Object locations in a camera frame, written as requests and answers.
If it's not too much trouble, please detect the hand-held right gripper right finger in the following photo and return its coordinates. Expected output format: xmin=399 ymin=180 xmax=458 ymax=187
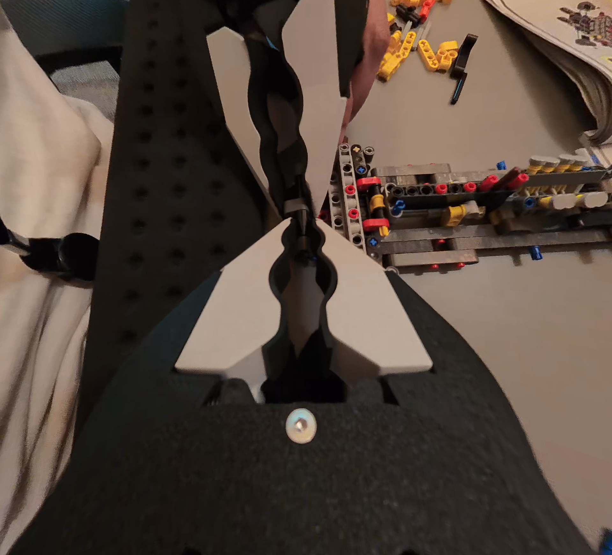
xmin=313 ymin=219 xmax=434 ymax=403

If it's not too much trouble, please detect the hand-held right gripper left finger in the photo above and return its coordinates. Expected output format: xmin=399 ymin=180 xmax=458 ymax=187
xmin=173 ymin=219 xmax=293 ymax=403

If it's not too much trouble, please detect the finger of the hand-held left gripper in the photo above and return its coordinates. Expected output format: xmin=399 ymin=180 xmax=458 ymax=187
xmin=206 ymin=26 xmax=290 ymax=221
xmin=281 ymin=0 xmax=349 ymax=220

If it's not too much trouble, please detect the grey lego car chassis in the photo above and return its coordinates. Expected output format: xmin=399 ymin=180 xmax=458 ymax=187
xmin=282 ymin=144 xmax=612 ymax=274

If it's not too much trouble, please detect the pile of yellow lego pieces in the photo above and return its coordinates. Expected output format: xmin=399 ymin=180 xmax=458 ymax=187
xmin=375 ymin=0 xmax=461 ymax=85

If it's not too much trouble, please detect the black curved lego liftarm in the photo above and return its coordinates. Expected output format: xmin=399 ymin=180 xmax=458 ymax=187
xmin=449 ymin=33 xmax=479 ymax=80

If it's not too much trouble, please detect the person's left hand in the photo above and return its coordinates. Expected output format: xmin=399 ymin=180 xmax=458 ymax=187
xmin=339 ymin=0 xmax=391 ymax=145

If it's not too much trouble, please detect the person's white shirt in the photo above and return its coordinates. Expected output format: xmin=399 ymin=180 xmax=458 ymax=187
xmin=0 ymin=5 xmax=116 ymax=553

